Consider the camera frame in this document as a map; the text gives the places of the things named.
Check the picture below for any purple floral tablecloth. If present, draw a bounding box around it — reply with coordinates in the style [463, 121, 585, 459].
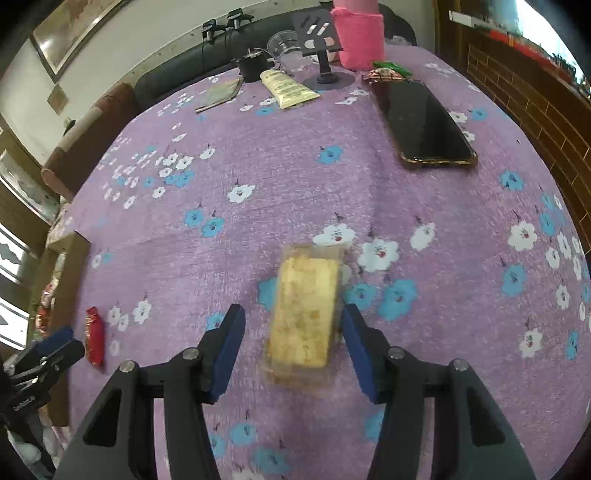
[46, 39, 591, 480]

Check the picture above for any small red snack packet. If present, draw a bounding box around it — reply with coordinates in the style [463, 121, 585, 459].
[84, 306, 106, 367]

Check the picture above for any yellow cake packet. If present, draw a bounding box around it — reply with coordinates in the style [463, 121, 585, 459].
[263, 244, 348, 398]

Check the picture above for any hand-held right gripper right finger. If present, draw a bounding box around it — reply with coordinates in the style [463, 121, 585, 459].
[341, 303, 536, 480]

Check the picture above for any gold stick packet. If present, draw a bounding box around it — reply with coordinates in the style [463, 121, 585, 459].
[259, 69, 321, 110]

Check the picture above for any clear plastic cup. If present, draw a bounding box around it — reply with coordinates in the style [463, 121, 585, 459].
[267, 30, 303, 65]

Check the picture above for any black jar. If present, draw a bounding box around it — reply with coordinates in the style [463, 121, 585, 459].
[237, 51, 271, 83]

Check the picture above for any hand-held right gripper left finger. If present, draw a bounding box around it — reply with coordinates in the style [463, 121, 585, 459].
[55, 303, 247, 480]

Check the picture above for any wooden wall plaque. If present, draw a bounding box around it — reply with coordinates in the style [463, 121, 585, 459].
[47, 85, 70, 115]

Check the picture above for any brown armchair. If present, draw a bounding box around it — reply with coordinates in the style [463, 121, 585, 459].
[41, 82, 139, 201]

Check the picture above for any green wrapped candy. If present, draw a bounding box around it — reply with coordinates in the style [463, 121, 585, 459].
[373, 60, 413, 77]

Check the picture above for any shallow cardboard box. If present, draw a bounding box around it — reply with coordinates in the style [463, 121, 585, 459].
[28, 231, 90, 428]

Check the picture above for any flat pale sachet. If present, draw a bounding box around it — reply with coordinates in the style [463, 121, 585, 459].
[195, 76, 244, 114]

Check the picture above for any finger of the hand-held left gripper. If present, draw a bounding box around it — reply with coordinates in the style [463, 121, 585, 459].
[18, 325, 77, 366]
[9, 340, 86, 389]

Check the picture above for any brown wrapped candy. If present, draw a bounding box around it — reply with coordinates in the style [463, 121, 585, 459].
[362, 68, 407, 84]

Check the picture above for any black leather sofa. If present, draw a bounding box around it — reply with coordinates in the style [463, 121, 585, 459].
[134, 0, 416, 104]

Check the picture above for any black smartphone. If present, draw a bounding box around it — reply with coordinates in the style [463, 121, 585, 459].
[369, 79, 478, 168]

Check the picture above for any framed wall painting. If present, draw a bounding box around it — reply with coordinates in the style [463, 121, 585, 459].
[28, 0, 134, 84]

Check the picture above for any black phone stand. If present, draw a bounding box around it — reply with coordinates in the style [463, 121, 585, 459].
[291, 8, 356, 90]

